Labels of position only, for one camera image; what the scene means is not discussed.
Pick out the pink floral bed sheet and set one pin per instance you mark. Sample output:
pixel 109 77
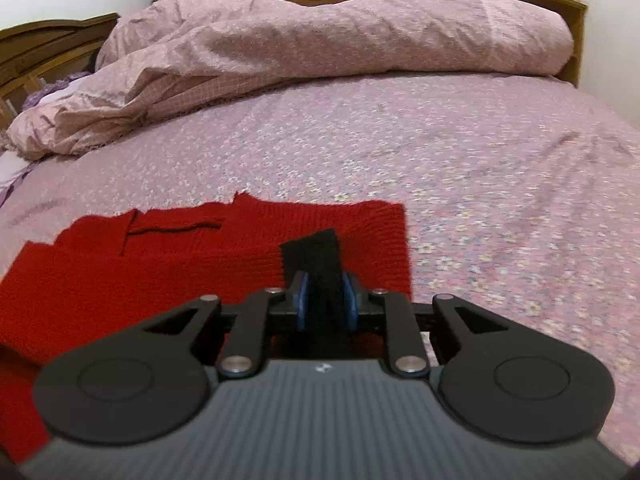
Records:
pixel 475 185

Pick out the purple ruffled cloth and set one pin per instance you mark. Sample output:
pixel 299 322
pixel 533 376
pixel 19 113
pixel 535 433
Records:
pixel 45 92

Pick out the pink floral duvet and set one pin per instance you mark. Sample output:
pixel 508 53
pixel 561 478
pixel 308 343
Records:
pixel 325 35

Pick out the red knit cardigan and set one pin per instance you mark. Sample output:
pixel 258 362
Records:
pixel 150 270

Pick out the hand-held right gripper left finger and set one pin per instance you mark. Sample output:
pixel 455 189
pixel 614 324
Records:
pixel 300 305

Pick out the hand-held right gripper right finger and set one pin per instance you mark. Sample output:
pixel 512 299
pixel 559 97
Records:
pixel 350 305

